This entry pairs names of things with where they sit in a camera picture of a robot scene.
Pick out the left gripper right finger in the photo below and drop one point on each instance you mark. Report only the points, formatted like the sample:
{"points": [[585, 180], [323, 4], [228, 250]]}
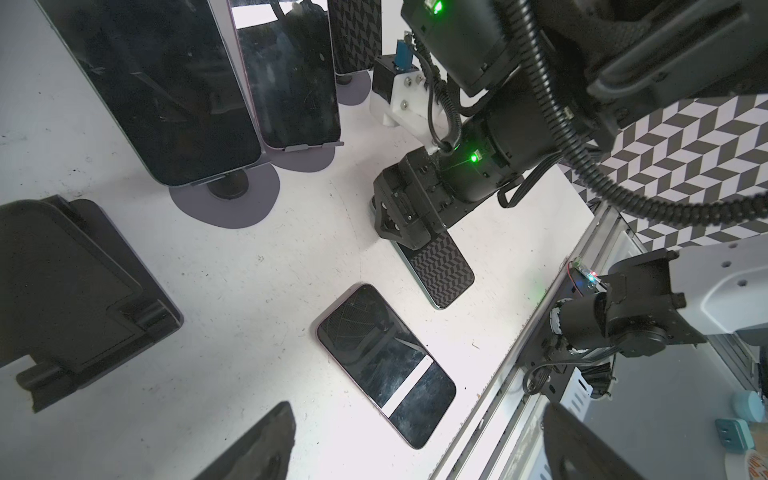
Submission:
{"points": [[574, 452]]}

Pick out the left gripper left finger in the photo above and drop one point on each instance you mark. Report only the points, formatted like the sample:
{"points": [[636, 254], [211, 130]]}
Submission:
{"points": [[262, 453]]}

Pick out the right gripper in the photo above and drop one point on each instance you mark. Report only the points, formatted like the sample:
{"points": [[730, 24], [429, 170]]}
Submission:
{"points": [[412, 205]]}

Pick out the black phone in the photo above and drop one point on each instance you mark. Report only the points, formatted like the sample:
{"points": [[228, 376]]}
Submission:
{"points": [[289, 66], [440, 269], [163, 71], [356, 33], [388, 363]]}

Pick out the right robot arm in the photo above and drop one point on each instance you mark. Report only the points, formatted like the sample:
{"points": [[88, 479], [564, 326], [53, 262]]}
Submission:
{"points": [[527, 84]]}

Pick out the grey round stand centre-right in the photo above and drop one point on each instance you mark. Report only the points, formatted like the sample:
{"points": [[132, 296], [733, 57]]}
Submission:
{"points": [[302, 158]]}

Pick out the grey round stand far right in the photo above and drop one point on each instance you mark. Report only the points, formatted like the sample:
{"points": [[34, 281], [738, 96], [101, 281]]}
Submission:
{"points": [[353, 88]]}

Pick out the grey round stand centre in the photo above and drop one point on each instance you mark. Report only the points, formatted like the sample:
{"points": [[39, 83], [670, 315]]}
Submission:
{"points": [[236, 200]]}

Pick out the black folding phone stand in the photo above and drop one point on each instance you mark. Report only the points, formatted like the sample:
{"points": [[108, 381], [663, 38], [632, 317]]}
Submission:
{"points": [[75, 297]]}

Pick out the teal objects outside workspace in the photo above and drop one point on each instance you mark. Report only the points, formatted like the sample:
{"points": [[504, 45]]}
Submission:
{"points": [[744, 437]]}

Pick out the aluminium front rail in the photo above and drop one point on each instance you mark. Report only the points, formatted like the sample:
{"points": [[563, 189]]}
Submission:
{"points": [[659, 413]]}

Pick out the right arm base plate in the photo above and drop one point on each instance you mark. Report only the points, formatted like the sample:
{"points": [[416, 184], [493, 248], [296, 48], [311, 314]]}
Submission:
{"points": [[550, 362]]}

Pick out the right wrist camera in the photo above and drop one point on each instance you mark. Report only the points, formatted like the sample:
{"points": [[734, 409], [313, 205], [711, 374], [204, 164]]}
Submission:
{"points": [[400, 97]]}

